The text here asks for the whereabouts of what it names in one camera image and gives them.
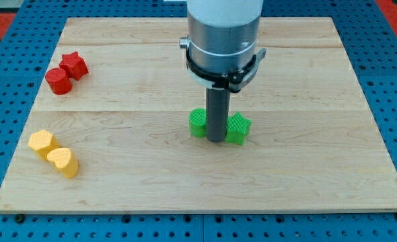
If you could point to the yellow hexagon block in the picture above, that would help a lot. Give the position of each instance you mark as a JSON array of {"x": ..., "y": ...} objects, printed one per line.
[{"x": 42, "y": 143}]

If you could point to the red cylinder block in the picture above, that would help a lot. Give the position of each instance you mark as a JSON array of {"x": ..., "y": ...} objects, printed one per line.
[{"x": 58, "y": 80}]

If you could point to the yellow heart block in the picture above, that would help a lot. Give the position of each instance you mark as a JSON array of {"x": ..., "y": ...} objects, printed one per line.
[{"x": 64, "y": 161}]

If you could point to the red star block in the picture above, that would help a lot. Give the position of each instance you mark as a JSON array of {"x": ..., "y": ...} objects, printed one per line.
[{"x": 74, "y": 65}]

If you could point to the green star block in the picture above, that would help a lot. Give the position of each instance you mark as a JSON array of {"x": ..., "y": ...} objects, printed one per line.
[{"x": 238, "y": 128}]

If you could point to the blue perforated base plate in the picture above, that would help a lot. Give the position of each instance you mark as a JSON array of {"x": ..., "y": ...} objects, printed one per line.
[{"x": 25, "y": 52}]

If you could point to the wooden board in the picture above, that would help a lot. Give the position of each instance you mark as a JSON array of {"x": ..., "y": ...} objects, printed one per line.
[{"x": 313, "y": 146}]

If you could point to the green cylinder block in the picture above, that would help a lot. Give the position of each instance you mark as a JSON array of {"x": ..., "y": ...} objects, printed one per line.
[{"x": 197, "y": 122}]

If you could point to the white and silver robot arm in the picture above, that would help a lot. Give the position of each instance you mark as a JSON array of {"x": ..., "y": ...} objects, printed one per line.
[{"x": 221, "y": 33}]

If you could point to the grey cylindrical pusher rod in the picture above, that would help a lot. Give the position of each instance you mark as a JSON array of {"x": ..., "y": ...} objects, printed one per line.
[{"x": 217, "y": 107}]

